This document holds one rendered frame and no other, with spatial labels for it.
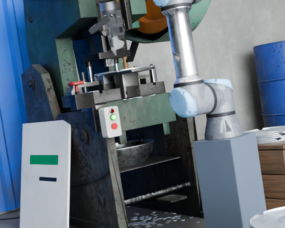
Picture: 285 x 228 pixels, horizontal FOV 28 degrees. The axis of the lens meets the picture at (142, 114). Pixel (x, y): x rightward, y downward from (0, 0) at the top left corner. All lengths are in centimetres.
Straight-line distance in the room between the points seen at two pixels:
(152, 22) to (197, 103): 113
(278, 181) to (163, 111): 66
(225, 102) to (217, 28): 282
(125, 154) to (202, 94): 79
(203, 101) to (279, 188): 66
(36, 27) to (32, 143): 63
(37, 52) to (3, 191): 108
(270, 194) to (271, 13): 310
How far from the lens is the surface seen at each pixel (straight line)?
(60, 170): 289
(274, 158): 258
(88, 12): 277
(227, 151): 216
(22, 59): 394
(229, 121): 221
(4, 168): 384
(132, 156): 281
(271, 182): 262
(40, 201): 307
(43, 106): 307
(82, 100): 255
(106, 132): 251
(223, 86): 220
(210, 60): 490
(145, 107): 275
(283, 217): 168
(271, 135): 266
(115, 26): 260
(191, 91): 211
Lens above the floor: 70
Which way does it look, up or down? 3 degrees down
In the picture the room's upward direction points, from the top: 9 degrees counter-clockwise
